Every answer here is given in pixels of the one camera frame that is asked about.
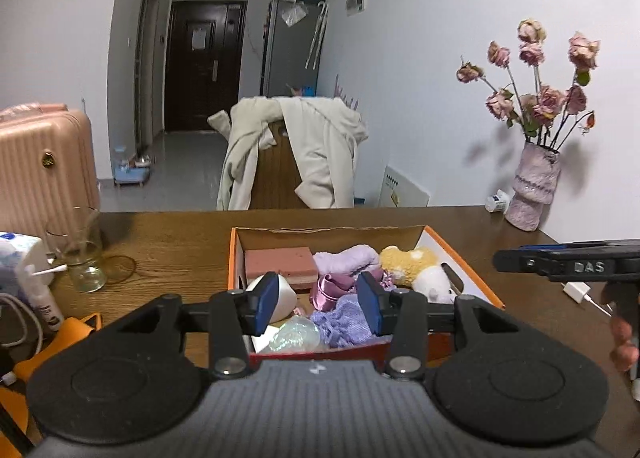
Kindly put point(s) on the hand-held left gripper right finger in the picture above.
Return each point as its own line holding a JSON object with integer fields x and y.
{"x": 370, "y": 298}

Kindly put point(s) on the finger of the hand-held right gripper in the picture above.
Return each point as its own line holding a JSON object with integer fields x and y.
{"x": 520, "y": 262}
{"x": 545, "y": 247}

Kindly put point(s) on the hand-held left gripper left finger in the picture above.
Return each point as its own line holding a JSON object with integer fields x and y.
{"x": 265, "y": 295}

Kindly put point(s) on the purple knitted pouch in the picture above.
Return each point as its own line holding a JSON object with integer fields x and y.
{"x": 345, "y": 323}

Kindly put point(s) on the pastel towel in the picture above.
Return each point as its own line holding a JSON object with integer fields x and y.
{"x": 345, "y": 259}

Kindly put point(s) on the iridescent soft ball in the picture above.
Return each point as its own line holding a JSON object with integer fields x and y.
{"x": 295, "y": 335}

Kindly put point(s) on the red cardboard box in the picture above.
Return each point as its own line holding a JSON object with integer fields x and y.
{"x": 330, "y": 237}

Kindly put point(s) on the person's right hand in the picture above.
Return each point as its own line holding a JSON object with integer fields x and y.
{"x": 622, "y": 330}

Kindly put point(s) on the pink brick block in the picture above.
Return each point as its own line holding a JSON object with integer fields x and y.
{"x": 277, "y": 263}

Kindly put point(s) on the white charger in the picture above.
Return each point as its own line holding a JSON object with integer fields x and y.
{"x": 577, "y": 290}

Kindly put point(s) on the yellow plush toy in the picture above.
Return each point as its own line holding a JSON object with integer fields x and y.
{"x": 405, "y": 263}

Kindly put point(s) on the pink vase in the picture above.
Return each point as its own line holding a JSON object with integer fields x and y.
{"x": 532, "y": 188}

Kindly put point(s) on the white plush toy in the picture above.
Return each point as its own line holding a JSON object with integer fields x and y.
{"x": 432, "y": 283}

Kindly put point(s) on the small white bottle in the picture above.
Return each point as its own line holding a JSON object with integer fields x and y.
{"x": 496, "y": 201}

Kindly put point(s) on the wooden chair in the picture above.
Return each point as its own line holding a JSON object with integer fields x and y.
{"x": 277, "y": 173}

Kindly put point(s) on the dried pink flowers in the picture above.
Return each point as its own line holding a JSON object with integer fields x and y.
{"x": 547, "y": 100}

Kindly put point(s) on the white jacket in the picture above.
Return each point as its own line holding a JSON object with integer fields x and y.
{"x": 320, "y": 148}

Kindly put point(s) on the glass beaker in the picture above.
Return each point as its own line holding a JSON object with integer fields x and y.
{"x": 82, "y": 258}

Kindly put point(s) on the white spray bottle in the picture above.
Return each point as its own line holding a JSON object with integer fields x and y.
{"x": 45, "y": 303}

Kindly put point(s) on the dark door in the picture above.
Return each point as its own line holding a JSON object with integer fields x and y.
{"x": 200, "y": 68}

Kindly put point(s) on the grey refrigerator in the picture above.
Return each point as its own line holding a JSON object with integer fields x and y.
{"x": 287, "y": 58}

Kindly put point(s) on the tissue pack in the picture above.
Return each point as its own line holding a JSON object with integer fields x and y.
{"x": 15, "y": 253}

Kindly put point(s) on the pink suitcase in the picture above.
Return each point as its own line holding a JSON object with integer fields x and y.
{"x": 45, "y": 163}

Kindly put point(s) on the white hanging umbrella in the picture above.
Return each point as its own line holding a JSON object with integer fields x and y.
{"x": 316, "y": 35}

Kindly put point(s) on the clear plastic bag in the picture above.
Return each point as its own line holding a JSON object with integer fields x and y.
{"x": 292, "y": 14}

